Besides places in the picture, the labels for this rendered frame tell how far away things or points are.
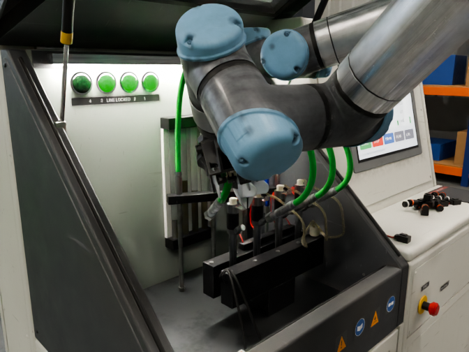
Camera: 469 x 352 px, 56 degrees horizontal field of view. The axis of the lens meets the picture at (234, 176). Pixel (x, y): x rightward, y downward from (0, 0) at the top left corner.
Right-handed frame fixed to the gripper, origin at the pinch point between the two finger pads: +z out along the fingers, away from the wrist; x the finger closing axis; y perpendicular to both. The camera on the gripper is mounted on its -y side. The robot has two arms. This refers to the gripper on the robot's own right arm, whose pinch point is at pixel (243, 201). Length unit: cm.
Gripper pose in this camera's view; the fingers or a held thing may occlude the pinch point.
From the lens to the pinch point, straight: 94.6
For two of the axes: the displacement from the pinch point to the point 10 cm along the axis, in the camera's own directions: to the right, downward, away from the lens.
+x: 7.2, -1.6, 6.8
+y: 6.9, 1.6, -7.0
